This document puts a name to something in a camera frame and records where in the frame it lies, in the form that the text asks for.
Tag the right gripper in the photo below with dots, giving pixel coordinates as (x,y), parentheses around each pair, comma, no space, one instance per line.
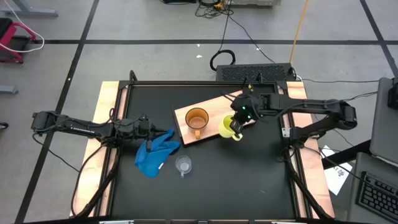
(248,107)

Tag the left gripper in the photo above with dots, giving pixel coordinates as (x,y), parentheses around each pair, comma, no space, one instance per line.
(146,129)

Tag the pale yellow mug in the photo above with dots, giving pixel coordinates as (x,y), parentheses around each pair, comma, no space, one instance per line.
(225,129)

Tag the orange speckled mug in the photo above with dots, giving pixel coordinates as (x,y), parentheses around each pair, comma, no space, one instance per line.
(197,119)

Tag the clear plastic cup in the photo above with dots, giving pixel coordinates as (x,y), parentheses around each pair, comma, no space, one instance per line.
(183,165)

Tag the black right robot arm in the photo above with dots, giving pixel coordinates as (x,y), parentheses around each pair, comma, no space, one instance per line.
(311,105)

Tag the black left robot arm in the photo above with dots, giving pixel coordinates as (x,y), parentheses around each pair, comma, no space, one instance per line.
(77,127)

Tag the wooden shelf with black legs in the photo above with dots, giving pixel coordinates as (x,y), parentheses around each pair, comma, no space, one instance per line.
(214,109)

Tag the blue cloth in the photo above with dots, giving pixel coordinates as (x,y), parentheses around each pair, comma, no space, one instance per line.
(155,155)

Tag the black perforated computer case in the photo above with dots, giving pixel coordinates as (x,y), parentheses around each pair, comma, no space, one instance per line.
(255,73)

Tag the wooden table side board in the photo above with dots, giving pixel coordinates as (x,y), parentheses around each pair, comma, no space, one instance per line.
(105,93)
(297,90)

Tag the white paper sheet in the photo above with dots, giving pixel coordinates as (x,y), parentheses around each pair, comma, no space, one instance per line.
(337,174)

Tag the grey closed laptop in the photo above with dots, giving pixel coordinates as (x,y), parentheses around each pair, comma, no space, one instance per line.
(384,130)

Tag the black keyboard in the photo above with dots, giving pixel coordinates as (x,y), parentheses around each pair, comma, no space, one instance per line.
(377,196)

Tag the grey metal foot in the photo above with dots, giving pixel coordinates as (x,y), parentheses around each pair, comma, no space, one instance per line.
(7,90)

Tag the grey desk leg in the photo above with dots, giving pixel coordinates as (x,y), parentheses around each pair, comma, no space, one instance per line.
(28,12)

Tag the red cart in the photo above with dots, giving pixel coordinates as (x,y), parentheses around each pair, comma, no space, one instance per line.
(9,37)

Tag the black table frame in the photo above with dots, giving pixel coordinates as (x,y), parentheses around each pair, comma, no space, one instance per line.
(202,83)

